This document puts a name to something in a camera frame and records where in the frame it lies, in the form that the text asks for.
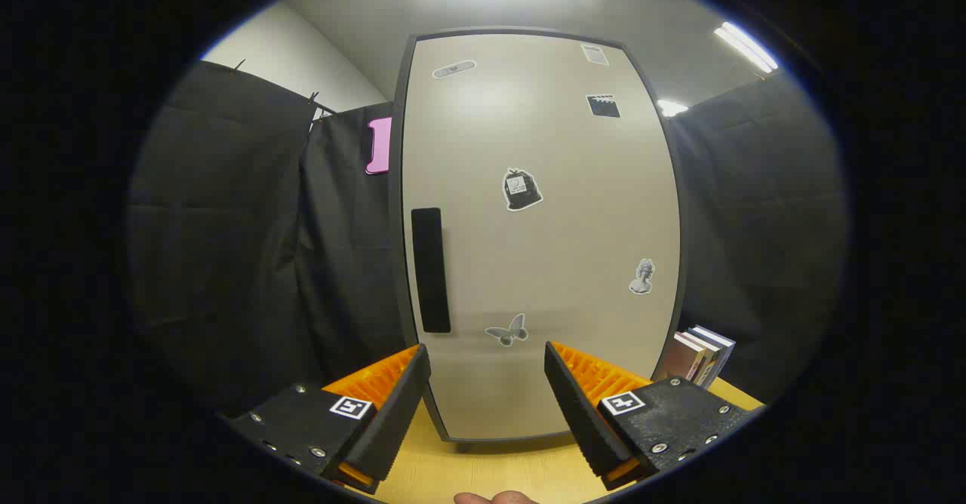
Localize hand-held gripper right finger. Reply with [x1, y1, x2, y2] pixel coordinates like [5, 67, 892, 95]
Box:
[543, 340, 759, 491]

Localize long ceiling light strip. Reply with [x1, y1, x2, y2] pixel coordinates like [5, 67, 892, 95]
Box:
[713, 21, 780, 75]

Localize black door handle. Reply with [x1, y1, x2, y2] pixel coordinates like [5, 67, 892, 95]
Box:
[411, 207, 451, 334]

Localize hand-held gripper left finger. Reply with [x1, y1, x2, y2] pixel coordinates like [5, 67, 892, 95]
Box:
[226, 343, 432, 496]

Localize black backdrop cloth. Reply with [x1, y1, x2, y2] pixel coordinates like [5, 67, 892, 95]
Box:
[128, 59, 850, 414]

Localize dark grey cabinet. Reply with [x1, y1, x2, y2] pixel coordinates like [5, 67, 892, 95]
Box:
[389, 27, 689, 444]

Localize pink cover book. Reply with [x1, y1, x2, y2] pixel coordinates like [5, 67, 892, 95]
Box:
[654, 332, 706, 383]

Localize white cover book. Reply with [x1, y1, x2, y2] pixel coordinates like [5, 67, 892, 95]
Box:
[683, 330, 723, 386]

